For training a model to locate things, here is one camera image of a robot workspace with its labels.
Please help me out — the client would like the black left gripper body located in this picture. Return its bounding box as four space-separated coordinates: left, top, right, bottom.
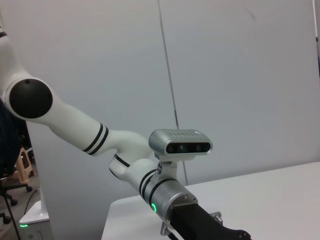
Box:
171 202 252 240

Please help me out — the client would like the white partition base foot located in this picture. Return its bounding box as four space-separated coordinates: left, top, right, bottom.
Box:
19 188 50 229

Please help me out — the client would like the wooden stool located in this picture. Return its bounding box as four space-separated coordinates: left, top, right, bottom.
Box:
12 146 36 183

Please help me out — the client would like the black stand pole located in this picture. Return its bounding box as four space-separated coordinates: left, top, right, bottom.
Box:
0 192 21 240

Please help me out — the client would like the black office chair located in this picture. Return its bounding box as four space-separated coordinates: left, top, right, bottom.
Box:
0 96 31 177
0 173 33 224

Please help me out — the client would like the silver cable connector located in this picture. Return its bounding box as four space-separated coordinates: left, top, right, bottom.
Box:
210 211 224 223

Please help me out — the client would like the connector plug with black cable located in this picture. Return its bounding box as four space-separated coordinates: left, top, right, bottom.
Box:
160 221 181 240

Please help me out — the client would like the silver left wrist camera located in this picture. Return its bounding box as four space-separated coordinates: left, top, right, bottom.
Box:
148 128 214 165

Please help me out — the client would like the black floor cable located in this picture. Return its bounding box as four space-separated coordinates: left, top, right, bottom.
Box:
23 187 42 216

